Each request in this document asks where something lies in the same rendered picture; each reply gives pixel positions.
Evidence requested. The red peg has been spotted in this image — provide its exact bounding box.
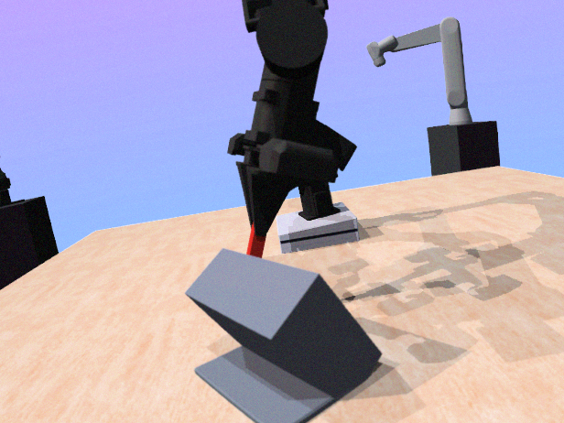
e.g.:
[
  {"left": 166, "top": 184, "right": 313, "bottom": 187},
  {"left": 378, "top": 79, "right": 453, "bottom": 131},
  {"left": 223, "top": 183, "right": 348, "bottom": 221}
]
[{"left": 246, "top": 224, "right": 266, "bottom": 258}]

